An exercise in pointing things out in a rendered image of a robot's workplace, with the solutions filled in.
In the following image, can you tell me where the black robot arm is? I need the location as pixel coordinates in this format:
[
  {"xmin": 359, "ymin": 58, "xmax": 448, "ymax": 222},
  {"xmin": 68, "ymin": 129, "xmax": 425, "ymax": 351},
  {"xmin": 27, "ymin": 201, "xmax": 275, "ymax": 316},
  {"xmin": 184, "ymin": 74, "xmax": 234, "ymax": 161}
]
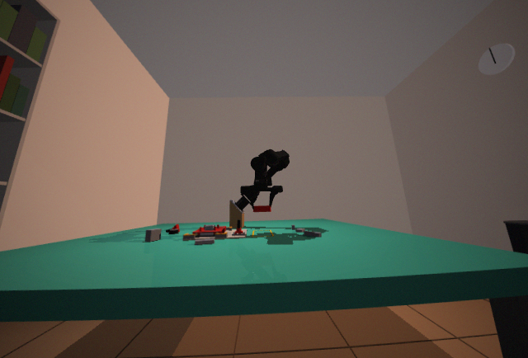
[{"xmin": 234, "ymin": 149, "xmax": 290, "ymax": 211}]

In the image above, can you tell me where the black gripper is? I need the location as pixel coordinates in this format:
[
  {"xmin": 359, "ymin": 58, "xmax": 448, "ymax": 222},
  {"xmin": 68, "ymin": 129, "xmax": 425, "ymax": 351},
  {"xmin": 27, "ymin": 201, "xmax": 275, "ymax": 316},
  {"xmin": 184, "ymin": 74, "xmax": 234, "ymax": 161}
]
[{"xmin": 240, "ymin": 173, "xmax": 283, "ymax": 210}]

